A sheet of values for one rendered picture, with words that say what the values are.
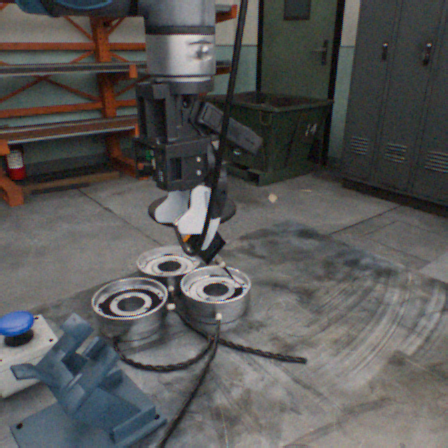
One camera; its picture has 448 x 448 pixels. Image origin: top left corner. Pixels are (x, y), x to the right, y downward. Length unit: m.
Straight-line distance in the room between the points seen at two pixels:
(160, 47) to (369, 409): 0.44
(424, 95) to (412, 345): 2.82
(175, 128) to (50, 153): 4.01
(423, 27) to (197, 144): 2.98
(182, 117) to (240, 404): 0.33
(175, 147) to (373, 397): 0.36
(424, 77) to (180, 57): 2.96
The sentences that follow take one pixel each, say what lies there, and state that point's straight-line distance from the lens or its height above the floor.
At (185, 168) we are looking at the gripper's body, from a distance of 0.48.
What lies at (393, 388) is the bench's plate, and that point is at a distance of 0.56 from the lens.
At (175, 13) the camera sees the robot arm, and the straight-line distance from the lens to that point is 0.47.
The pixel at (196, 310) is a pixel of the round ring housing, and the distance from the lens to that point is 0.61.
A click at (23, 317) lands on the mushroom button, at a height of 0.87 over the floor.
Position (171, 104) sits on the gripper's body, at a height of 1.11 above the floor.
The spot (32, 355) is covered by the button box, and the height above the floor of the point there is 0.84.
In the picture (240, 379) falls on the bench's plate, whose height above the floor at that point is 0.80.
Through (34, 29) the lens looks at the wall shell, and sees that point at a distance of 4.39.
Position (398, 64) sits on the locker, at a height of 1.01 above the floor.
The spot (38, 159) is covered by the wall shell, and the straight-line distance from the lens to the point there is 4.45.
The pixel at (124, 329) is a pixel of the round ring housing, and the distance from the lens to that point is 0.58.
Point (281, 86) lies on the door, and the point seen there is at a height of 0.72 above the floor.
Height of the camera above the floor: 1.17
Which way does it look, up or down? 25 degrees down
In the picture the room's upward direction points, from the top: straight up
